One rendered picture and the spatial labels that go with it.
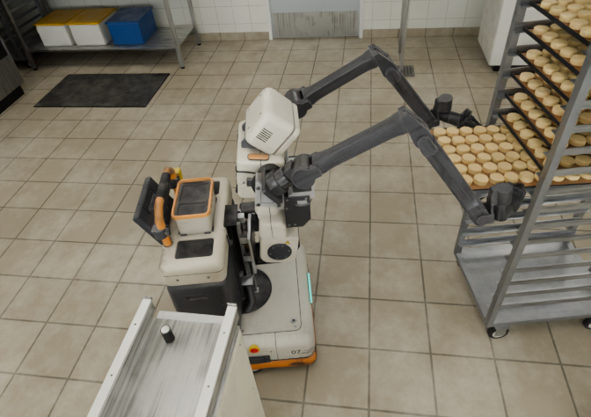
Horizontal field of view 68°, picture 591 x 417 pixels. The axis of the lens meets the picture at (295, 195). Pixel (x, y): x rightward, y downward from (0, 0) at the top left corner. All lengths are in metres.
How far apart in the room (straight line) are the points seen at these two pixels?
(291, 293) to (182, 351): 0.87
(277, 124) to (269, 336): 1.03
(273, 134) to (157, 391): 0.86
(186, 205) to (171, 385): 0.71
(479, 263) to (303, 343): 1.08
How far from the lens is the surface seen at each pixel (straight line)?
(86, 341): 2.74
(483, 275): 2.56
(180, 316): 1.56
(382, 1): 5.33
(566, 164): 1.83
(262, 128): 1.48
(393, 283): 2.61
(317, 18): 5.44
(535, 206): 1.81
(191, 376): 1.44
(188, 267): 1.73
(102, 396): 1.43
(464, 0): 5.43
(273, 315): 2.16
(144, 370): 1.49
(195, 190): 1.87
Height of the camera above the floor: 2.08
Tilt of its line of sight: 42 degrees down
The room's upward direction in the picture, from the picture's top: 6 degrees counter-clockwise
